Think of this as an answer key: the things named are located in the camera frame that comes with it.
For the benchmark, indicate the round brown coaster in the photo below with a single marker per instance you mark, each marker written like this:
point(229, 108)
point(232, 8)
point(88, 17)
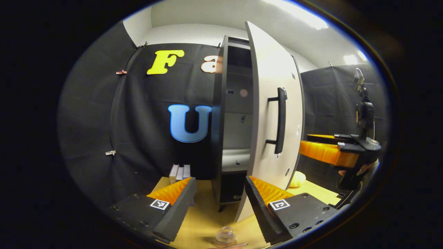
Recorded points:
point(242, 245)

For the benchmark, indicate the pale yellow round object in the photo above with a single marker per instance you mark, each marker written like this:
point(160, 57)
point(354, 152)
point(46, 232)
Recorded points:
point(297, 179)

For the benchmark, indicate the black backdrop cloth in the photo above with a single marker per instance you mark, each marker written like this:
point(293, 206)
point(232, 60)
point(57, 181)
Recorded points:
point(138, 121)

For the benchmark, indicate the silver backdrop clip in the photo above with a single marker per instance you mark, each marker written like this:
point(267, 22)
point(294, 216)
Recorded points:
point(110, 152)

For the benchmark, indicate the white spine book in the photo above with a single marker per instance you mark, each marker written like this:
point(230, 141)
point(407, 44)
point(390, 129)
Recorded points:
point(179, 174)

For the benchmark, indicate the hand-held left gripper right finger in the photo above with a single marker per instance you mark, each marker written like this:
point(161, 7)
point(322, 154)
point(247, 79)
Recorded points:
point(261, 214)

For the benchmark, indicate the beige cabinet door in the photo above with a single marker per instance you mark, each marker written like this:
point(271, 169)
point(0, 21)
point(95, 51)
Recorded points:
point(270, 69)

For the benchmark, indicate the small ceiling light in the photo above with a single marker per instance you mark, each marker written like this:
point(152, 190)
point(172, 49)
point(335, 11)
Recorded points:
point(354, 58)

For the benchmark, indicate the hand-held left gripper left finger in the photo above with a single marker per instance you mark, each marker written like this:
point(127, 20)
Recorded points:
point(178, 211)

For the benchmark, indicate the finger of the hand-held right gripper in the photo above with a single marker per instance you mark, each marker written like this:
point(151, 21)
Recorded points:
point(325, 137)
point(322, 152)

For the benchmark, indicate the dark grey cabinet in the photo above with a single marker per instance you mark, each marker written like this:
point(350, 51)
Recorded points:
point(216, 121)

